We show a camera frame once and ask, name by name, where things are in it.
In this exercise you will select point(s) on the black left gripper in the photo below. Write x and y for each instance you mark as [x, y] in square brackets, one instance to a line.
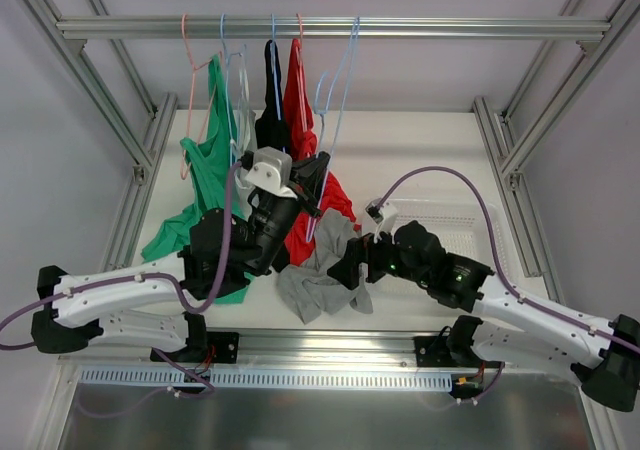
[304, 190]

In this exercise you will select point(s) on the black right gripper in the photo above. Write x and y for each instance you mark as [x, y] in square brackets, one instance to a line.
[360, 254]

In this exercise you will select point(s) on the black tank top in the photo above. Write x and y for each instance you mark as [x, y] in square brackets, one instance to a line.
[264, 126]

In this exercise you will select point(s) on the grey tank top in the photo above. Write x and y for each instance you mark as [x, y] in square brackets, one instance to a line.
[307, 290]

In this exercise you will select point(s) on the pink hanger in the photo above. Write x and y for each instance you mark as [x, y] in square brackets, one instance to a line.
[195, 69]
[301, 77]

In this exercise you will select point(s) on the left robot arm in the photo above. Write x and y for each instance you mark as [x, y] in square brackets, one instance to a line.
[161, 304]

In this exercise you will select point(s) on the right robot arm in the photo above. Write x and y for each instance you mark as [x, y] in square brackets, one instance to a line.
[501, 323]

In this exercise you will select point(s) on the white tank top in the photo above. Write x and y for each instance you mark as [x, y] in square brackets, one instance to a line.
[245, 139]

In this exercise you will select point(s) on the green tank top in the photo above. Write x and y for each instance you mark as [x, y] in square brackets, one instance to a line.
[205, 161]

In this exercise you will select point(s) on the white plastic basket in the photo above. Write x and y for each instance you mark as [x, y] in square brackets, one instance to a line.
[461, 229]

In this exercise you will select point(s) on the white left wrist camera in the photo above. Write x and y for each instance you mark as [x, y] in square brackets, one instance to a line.
[268, 169]

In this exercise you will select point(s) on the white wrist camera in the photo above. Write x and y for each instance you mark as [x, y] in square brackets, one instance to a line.
[378, 219]
[268, 169]

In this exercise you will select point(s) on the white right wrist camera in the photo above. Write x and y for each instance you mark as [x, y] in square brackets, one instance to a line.
[378, 219]

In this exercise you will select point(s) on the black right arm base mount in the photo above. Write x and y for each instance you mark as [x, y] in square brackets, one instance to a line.
[432, 352]

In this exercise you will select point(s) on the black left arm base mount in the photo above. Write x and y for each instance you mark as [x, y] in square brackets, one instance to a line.
[217, 347]

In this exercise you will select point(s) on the aluminium hanging rail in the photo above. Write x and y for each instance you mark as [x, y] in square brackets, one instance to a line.
[253, 27]

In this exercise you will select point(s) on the aluminium frame structure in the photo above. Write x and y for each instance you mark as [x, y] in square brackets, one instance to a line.
[46, 13]

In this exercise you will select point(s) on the white slotted cable duct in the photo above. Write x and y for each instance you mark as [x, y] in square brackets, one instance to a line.
[265, 378]

